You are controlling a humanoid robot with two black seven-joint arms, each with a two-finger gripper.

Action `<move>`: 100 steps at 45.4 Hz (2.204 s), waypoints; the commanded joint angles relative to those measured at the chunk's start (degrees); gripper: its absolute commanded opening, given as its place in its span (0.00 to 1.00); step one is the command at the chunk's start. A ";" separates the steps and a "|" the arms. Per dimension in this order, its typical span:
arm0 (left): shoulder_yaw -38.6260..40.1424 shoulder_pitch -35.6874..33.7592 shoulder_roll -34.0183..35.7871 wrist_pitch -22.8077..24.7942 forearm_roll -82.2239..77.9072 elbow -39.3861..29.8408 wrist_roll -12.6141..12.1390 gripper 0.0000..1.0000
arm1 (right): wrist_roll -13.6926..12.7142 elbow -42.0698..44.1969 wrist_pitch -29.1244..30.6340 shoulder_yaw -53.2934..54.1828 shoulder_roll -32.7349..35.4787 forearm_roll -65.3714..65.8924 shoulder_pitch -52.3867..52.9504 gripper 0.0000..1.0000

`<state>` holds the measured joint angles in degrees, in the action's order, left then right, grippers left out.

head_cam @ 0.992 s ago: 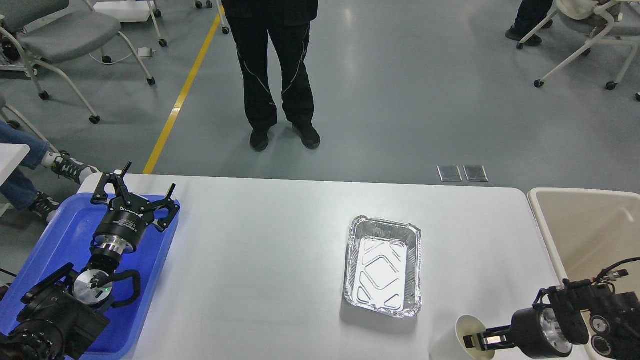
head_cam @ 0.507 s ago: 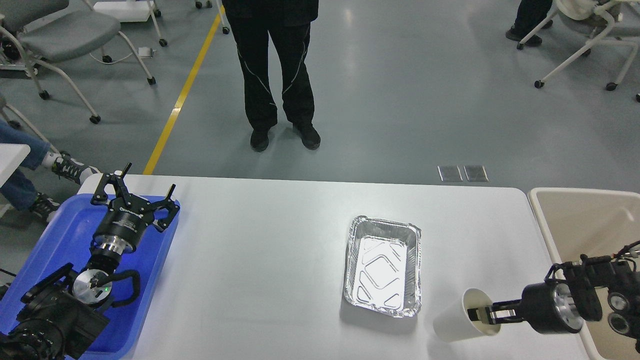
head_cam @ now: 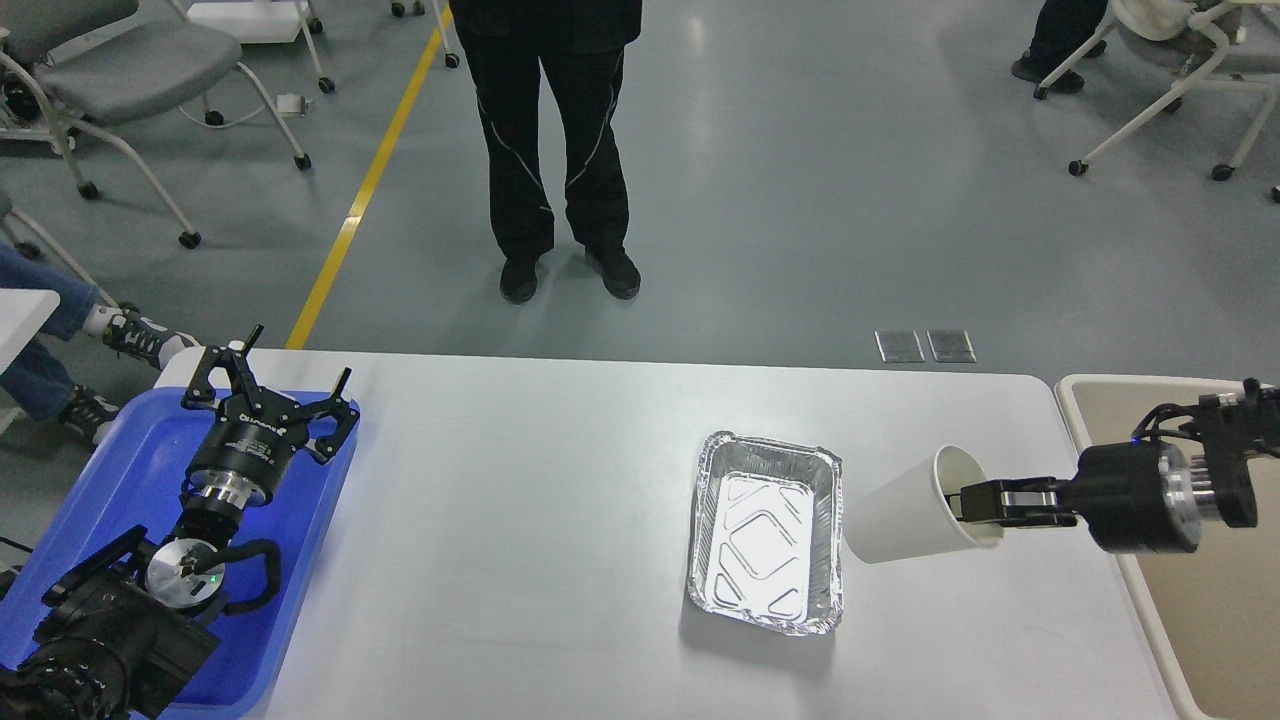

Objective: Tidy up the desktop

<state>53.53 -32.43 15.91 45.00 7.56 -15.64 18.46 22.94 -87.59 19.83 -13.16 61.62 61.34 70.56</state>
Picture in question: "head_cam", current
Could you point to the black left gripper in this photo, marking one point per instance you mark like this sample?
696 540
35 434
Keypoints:
243 458

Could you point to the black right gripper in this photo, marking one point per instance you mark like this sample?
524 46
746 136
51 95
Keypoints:
1136 497

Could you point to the white paper cup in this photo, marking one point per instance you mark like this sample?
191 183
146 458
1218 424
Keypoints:
910 516

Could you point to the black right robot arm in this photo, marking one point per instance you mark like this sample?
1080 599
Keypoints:
1218 435

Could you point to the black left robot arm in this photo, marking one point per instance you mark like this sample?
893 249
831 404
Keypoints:
172 576

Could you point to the blue plastic tray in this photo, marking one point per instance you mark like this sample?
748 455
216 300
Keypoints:
134 478

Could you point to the right floor outlet cover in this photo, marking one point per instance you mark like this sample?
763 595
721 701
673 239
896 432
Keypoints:
951 346

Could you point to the floor outlet cover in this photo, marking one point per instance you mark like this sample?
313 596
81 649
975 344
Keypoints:
899 347
951 346

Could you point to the beige plastic bin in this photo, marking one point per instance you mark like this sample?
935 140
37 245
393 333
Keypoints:
1212 614

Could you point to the left floor outlet cover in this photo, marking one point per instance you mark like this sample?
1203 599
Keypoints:
899 347

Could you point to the white side table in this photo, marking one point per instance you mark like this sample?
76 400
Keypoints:
22 314

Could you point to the aluminium foil tray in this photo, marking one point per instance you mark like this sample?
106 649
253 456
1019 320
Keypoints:
766 530

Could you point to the white power adapter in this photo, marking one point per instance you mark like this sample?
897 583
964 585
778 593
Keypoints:
291 105

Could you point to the grey chair left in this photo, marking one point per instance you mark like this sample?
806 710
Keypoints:
142 72

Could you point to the white rolling cart base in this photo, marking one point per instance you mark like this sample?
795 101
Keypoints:
267 22

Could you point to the white chair right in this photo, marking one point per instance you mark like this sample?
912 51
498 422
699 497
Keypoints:
1200 44

